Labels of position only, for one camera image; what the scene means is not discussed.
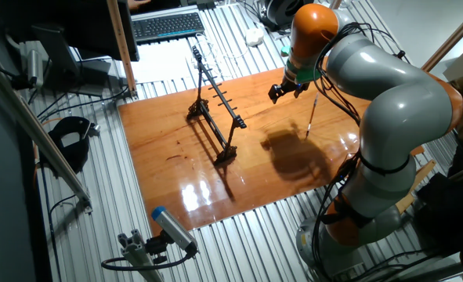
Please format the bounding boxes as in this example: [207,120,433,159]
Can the glossy brown wooden board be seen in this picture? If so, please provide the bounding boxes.
[118,67,426,236]

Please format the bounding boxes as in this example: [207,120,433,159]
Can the black camera cable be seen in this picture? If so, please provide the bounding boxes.
[100,250,197,272]

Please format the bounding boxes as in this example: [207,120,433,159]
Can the pale wooden block stand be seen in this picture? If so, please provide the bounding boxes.
[395,158,438,215]

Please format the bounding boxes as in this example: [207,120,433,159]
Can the white rounded plastic object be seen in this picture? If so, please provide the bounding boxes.
[245,27,265,47]

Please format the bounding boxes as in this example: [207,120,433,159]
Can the aluminium profile post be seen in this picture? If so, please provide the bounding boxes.
[117,230,164,282]

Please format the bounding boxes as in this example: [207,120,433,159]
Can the silver cylindrical camera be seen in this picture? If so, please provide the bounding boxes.
[26,49,45,88]

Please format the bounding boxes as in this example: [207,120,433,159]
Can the thin white cable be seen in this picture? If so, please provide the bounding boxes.
[186,33,251,79]

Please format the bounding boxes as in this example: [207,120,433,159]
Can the black round fan device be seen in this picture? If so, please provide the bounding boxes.
[259,0,295,32]

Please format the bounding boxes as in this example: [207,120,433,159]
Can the black computer keyboard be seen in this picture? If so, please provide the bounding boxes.
[131,12,206,44]

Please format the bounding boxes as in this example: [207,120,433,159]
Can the bare operator hand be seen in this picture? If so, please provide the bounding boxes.
[127,0,153,11]

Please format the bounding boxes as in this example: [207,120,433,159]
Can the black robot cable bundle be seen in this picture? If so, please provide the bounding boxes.
[309,21,412,281]

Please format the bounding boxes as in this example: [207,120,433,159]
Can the silver camera with blue cap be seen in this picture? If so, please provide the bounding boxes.
[150,206,199,255]

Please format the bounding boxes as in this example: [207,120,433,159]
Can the grey metal rail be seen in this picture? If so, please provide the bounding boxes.
[0,54,94,215]

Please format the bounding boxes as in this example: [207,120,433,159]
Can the black ornate pen rack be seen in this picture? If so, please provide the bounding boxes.
[186,45,248,166]

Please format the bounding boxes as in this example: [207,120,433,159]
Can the black computer monitor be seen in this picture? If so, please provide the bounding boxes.
[19,0,140,97]

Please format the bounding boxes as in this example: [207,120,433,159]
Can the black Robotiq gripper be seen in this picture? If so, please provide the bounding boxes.
[268,74,311,105]

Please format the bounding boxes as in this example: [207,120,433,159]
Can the light wooden frame beam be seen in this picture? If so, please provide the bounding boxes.
[106,0,139,99]
[422,2,463,72]

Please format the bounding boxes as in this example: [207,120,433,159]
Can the white paper sheet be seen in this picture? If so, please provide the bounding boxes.
[131,38,201,84]

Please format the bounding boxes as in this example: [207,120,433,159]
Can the thin brown calligraphy brush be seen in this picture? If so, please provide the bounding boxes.
[305,92,320,139]

